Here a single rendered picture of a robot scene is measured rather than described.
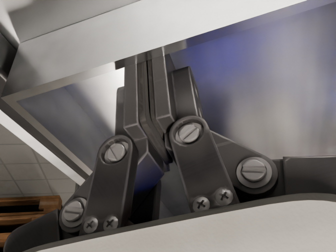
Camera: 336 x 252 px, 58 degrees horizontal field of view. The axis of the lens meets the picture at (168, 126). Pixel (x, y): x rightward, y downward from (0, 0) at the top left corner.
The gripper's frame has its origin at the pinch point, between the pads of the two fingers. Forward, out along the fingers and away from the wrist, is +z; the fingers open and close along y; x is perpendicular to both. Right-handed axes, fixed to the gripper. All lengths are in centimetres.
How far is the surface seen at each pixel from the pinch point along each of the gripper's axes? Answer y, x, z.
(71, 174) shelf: -10.5, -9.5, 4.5
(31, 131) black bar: -7.7, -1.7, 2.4
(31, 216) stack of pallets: -141, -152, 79
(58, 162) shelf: -10.4, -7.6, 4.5
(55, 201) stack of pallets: -128, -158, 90
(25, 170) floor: -125, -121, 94
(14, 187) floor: -145, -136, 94
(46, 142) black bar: -7.6, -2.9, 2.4
